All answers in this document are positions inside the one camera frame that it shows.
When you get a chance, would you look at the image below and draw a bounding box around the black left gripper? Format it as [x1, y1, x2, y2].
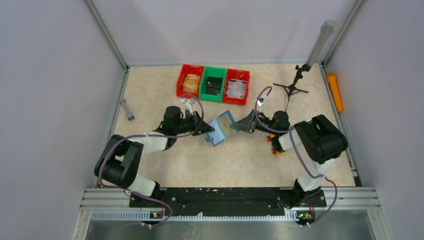
[174, 110, 215, 136]

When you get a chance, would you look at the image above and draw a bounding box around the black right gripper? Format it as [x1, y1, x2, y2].
[230, 109, 278, 136]

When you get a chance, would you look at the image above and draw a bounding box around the teal card holder wallet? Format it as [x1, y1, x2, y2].
[204, 110, 240, 147]

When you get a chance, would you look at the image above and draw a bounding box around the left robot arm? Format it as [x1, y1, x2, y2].
[94, 106, 215, 207]

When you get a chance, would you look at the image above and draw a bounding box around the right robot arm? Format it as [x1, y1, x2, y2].
[231, 110, 348, 208]

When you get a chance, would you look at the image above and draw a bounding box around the red bin with clear bags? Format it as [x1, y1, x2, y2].
[222, 68, 250, 106]

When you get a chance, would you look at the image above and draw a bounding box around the green plastic bin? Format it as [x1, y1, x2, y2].
[199, 66, 227, 102]

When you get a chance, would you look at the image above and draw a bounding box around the red bin with orange items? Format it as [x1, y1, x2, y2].
[176, 64, 205, 98]

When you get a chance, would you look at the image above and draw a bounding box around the black mini tripod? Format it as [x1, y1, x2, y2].
[273, 63, 312, 111]

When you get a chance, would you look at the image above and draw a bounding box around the orange flashlight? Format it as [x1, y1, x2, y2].
[326, 72, 344, 113]

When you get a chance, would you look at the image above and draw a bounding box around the grey cylinder on tripod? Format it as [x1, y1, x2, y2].
[305, 19, 336, 68]

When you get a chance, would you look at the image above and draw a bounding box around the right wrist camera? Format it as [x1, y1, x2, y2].
[255, 95, 268, 112]

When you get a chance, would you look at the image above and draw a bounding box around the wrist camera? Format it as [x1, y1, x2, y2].
[255, 95, 268, 112]
[180, 97, 197, 113]

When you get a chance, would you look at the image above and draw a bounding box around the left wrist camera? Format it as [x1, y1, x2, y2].
[180, 97, 197, 113]

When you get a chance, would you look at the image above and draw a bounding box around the grey bracket tool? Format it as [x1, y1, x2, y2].
[118, 98, 135, 121]

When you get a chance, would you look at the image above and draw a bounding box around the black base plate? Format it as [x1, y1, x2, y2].
[129, 187, 327, 217]

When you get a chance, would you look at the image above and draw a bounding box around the aluminium frame rail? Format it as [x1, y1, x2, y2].
[72, 186, 393, 240]

